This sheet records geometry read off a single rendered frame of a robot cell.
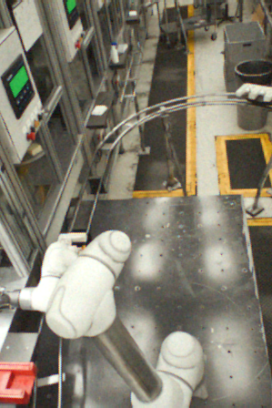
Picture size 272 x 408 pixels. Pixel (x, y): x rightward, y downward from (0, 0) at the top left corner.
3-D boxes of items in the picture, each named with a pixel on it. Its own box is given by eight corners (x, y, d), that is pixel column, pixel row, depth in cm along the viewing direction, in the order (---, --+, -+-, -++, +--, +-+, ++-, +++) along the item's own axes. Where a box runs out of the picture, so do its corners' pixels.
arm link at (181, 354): (209, 358, 158) (208, 330, 144) (196, 402, 146) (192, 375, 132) (173, 345, 165) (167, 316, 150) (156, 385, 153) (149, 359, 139)
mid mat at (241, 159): (286, 196, 328) (287, 195, 327) (219, 198, 337) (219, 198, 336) (268, 132, 401) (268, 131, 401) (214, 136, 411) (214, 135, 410)
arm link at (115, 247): (89, 235, 126) (66, 267, 117) (113, 211, 112) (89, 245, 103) (120, 260, 127) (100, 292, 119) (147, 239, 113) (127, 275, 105)
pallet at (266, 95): (236, 102, 299) (236, 90, 292) (244, 94, 306) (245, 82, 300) (282, 111, 279) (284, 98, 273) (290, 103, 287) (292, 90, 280)
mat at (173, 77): (197, 197, 343) (197, 196, 343) (132, 199, 354) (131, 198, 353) (193, 4, 774) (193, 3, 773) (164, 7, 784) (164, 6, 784)
